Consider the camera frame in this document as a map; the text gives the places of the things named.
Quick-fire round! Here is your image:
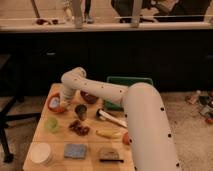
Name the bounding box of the brown rectangular block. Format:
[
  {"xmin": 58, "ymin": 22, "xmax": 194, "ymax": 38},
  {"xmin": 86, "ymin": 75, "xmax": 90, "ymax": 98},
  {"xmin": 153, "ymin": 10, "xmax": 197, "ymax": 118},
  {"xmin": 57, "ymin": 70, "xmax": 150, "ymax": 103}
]
[{"xmin": 99, "ymin": 149, "xmax": 124, "ymax": 162}]

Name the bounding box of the small green cup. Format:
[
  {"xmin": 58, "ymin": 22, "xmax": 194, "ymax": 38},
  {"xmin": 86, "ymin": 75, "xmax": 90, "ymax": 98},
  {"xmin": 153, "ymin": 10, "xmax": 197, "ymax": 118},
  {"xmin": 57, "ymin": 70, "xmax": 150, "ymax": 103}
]
[{"xmin": 44, "ymin": 117, "xmax": 59, "ymax": 133}]

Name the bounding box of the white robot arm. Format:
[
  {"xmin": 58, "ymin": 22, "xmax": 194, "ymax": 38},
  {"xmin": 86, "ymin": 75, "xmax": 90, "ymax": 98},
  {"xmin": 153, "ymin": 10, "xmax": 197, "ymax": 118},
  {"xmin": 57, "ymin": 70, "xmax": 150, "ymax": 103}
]
[{"xmin": 60, "ymin": 67, "xmax": 182, "ymax": 171}]

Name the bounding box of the orange-red bowl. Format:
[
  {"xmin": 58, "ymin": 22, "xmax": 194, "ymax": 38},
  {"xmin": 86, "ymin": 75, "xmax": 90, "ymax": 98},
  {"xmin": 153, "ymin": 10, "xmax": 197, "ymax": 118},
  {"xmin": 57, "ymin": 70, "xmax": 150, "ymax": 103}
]
[{"xmin": 47, "ymin": 93, "xmax": 66, "ymax": 113}]

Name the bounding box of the orange tomato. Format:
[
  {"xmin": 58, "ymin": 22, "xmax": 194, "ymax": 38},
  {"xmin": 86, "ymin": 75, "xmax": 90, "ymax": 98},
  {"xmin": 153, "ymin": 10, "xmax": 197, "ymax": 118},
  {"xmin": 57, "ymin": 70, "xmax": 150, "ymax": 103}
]
[{"xmin": 122, "ymin": 132, "xmax": 130, "ymax": 145}]

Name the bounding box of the dark maroon bowl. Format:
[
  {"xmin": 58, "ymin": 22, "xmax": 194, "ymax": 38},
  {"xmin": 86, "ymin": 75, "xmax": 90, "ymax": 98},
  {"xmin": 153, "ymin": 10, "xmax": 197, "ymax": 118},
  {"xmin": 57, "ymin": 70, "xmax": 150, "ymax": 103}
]
[{"xmin": 80, "ymin": 91, "xmax": 98, "ymax": 104}]

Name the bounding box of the blue sponge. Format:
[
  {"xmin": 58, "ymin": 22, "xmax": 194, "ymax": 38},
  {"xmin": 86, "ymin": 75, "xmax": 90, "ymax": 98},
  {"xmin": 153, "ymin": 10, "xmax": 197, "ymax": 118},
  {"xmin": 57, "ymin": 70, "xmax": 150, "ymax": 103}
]
[{"xmin": 64, "ymin": 144, "xmax": 87, "ymax": 159}]

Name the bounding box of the wooden table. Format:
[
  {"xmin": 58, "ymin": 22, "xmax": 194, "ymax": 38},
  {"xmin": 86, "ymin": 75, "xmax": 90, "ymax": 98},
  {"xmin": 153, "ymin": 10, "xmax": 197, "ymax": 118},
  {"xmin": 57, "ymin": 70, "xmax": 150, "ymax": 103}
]
[{"xmin": 23, "ymin": 92, "xmax": 134, "ymax": 171}]

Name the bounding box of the green plastic tray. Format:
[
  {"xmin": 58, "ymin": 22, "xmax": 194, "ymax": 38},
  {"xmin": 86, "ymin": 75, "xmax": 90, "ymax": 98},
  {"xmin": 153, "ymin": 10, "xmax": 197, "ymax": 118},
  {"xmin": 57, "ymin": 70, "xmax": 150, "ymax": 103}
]
[{"xmin": 104, "ymin": 76, "xmax": 153, "ymax": 111}]

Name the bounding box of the yellow banana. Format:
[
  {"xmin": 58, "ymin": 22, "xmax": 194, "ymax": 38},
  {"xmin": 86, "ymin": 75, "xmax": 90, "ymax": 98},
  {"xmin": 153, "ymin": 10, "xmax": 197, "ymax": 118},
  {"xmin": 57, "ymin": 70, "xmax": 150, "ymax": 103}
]
[{"xmin": 96, "ymin": 130, "xmax": 121, "ymax": 139}]

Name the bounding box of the white handled dish brush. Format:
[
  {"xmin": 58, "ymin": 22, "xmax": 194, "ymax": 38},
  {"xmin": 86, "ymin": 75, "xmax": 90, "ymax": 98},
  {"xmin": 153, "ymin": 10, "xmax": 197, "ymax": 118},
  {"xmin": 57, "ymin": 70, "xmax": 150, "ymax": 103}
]
[{"xmin": 96, "ymin": 109, "xmax": 127, "ymax": 128}]

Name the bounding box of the metal cup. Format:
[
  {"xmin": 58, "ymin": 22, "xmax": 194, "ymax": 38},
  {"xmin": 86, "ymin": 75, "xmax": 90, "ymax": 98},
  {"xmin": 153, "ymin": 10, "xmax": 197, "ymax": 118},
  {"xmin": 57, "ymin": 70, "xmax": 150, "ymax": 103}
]
[{"xmin": 75, "ymin": 104, "xmax": 87, "ymax": 121}]

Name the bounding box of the black office chair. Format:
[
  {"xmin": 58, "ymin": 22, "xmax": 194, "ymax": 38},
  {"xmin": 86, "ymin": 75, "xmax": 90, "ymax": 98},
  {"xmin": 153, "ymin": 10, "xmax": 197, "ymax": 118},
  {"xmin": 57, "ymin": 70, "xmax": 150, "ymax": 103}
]
[{"xmin": 0, "ymin": 53, "xmax": 43, "ymax": 164}]

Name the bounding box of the bunch of dark grapes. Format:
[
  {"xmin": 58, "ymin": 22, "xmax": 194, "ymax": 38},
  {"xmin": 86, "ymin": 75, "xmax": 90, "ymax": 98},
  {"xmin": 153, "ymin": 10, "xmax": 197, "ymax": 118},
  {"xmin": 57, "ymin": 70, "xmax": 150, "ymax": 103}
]
[{"xmin": 69, "ymin": 120, "xmax": 90, "ymax": 136}]

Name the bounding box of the grey-blue towel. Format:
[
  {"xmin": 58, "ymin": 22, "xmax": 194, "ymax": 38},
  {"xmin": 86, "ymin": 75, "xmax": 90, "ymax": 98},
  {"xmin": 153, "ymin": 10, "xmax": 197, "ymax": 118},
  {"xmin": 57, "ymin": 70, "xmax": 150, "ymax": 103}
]
[{"xmin": 49, "ymin": 97, "xmax": 60, "ymax": 109}]

